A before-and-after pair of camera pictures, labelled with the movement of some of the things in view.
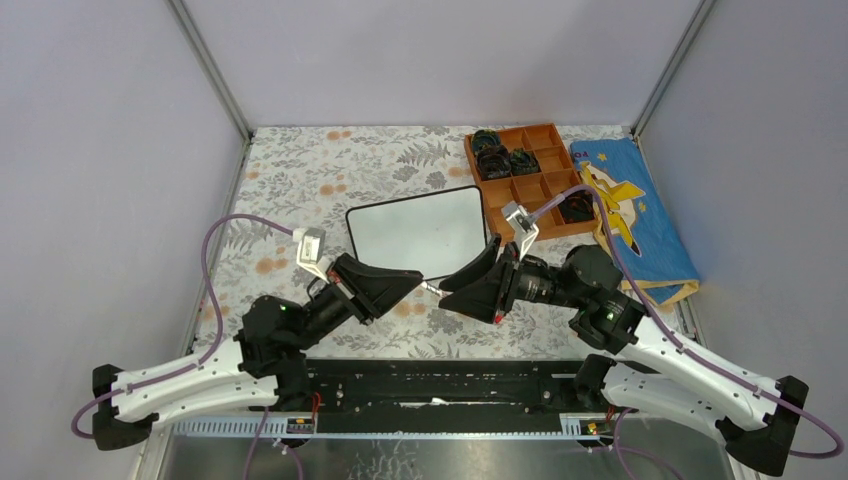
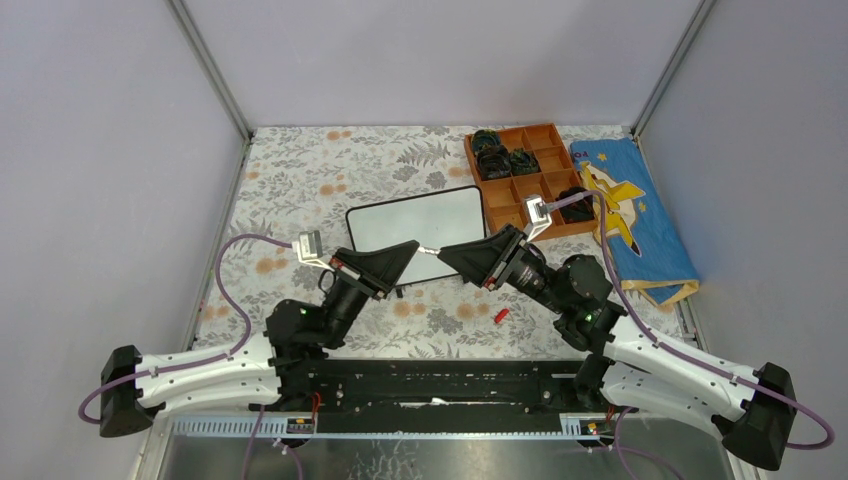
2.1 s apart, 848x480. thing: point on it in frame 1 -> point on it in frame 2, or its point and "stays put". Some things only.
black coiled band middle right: (522, 162) stays put
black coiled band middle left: (493, 162) stays put
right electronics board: (596, 427) stays put
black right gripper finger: (480, 297) -> (475, 260)
